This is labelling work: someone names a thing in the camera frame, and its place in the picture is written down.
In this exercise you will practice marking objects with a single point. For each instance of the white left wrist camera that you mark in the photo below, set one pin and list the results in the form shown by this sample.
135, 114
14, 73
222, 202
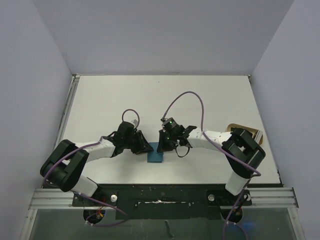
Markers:
135, 122

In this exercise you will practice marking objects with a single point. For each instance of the aluminium rail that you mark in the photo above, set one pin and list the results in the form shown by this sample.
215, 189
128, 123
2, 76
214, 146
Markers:
266, 197
67, 108

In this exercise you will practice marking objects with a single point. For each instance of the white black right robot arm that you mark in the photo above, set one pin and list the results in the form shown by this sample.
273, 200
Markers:
243, 153

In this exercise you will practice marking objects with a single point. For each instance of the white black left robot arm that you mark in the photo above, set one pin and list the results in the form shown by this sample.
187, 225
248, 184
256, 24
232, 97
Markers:
65, 165

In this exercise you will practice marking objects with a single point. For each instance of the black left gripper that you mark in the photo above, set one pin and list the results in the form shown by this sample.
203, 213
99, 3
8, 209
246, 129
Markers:
143, 146

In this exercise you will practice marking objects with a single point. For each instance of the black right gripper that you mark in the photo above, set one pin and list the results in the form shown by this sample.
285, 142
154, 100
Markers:
165, 141

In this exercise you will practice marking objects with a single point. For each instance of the stack of credit cards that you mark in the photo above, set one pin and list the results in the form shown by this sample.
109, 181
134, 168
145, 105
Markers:
258, 137

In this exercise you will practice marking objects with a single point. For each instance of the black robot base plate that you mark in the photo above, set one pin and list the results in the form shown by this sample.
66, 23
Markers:
150, 202

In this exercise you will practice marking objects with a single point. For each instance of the aluminium front rail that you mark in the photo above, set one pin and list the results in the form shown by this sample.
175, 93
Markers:
266, 197

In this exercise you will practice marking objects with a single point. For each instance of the beige oval card tray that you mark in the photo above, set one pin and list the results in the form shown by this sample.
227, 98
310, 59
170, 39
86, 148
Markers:
233, 126

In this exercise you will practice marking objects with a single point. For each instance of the aluminium left side rail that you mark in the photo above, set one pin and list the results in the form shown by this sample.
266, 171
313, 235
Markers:
67, 108

